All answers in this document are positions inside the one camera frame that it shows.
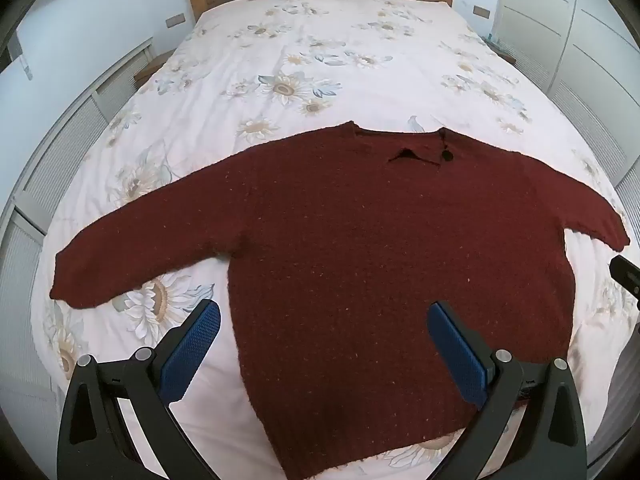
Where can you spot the wooden nightstand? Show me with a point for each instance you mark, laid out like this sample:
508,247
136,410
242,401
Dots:
150,67
505,54

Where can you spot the beige wall socket plate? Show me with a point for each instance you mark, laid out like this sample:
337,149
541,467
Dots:
174,20
481,11

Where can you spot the white panelled wardrobe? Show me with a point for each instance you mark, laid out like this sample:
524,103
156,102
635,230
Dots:
575,25

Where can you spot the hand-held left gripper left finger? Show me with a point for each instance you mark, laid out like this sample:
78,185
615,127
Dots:
192,345

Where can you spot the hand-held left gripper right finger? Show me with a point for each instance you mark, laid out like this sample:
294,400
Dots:
457,347

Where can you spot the dark red knit sweater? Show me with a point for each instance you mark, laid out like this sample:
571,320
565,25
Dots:
350,260

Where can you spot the white floral duvet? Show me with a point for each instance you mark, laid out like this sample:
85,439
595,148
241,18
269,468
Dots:
300,60

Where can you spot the white slatted wall panel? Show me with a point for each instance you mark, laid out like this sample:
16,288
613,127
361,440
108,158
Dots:
65,145

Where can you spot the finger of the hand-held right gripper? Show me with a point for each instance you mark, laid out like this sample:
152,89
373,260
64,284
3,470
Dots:
627,275

